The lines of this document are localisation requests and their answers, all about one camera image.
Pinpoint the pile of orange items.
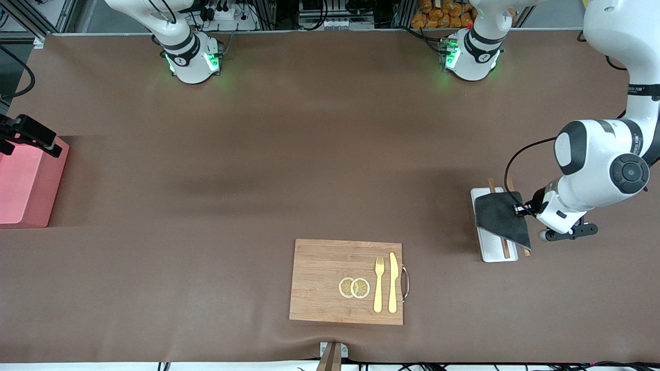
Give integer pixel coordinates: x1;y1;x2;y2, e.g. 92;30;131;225
410;0;476;29

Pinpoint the yellow plastic knife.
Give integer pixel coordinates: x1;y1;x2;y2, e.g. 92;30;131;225
388;252;399;314

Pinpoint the dark grey cloth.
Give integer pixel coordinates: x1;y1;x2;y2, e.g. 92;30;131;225
474;191;532;252

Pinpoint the pink box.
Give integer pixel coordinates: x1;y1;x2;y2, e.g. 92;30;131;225
0;135;70;229

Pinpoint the white power strip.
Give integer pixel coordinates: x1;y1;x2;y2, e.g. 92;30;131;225
202;0;259;31

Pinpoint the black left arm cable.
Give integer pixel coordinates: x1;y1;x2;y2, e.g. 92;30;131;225
576;30;628;72

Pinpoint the bamboo cutting board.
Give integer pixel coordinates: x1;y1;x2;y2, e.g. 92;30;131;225
289;239;404;326

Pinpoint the metal bracket at table edge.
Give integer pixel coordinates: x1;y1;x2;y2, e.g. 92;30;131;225
319;342;350;359

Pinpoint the yellow plastic fork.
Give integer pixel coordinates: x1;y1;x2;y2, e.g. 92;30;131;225
373;257;386;313

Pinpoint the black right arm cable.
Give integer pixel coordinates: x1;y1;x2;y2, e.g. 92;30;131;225
0;45;36;99

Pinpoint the aluminium frame post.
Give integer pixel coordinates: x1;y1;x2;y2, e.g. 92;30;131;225
0;0;79;48

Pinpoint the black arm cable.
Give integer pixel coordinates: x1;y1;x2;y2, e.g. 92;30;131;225
0;45;36;99
576;30;628;72

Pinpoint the white rectangular tray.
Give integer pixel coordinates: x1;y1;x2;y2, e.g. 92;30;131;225
470;187;519;263

